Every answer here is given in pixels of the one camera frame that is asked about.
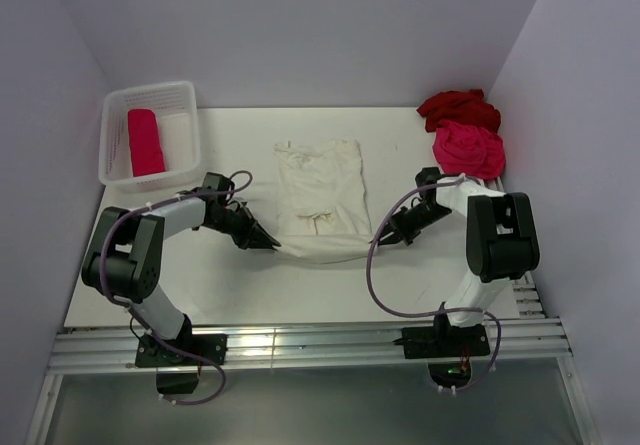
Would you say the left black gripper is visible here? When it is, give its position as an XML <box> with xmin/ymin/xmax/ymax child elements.
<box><xmin>206</xmin><ymin>206</ymin><xmax>280</xmax><ymax>250</ymax></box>

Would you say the white t shirt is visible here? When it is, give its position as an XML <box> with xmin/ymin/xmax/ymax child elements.
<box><xmin>274</xmin><ymin>139</ymin><xmax>373</xmax><ymax>264</ymax></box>

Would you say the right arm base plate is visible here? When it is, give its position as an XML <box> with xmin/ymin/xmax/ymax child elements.
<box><xmin>393</xmin><ymin>325</ymin><xmax>491</xmax><ymax>359</ymax></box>

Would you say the dark red t shirt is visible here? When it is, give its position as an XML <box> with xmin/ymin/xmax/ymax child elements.
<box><xmin>417</xmin><ymin>89</ymin><xmax>501</xmax><ymax>133</ymax></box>

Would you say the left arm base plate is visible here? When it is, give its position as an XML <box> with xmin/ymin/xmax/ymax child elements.
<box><xmin>134</xmin><ymin>333</ymin><xmax>228</xmax><ymax>398</ymax></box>

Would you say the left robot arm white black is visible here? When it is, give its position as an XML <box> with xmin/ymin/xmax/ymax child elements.
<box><xmin>81</xmin><ymin>170</ymin><xmax>281</xmax><ymax>364</ymax></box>

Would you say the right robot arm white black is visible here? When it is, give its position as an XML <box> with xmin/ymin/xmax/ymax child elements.
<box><xmin>365</xmin><ymin>167</ymin><xmax>540</xmax><ymax>355</ymax></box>

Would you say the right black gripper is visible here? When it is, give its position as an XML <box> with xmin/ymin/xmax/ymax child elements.
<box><xmin>371</xmin><ymin>202</ymin><xmax>453</xmax><ymax>247</ymax></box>

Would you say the rolled pink t shirt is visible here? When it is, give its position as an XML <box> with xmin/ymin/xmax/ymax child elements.
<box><xmin>127</xmin><ymin>109</ymin><xmax>166</xmax><ymax>177</ymax></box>

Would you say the aluminium rail frame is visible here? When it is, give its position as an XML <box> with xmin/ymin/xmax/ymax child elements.
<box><xmin>24</xmin><ymin>177</ymin><xmax>601</xmax><ymax>445</ymax></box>

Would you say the white plastic basket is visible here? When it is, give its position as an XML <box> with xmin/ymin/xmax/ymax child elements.
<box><xmin>98</xmin><ymin>81</ymin><xmax>202</xmax><ymax>193</ymax></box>

